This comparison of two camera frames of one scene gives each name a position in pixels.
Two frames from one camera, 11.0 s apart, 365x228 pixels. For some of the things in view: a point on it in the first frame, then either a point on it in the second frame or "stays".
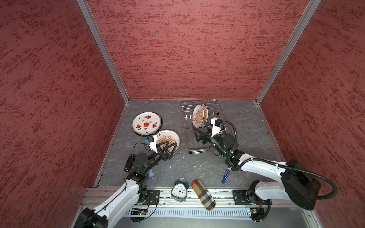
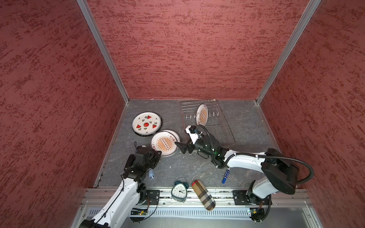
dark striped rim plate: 154,133 stays
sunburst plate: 206,114 stays
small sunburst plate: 197,115 → 164,141
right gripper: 203,134 → 190,146
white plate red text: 170,136 stays
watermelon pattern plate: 146,123 stays
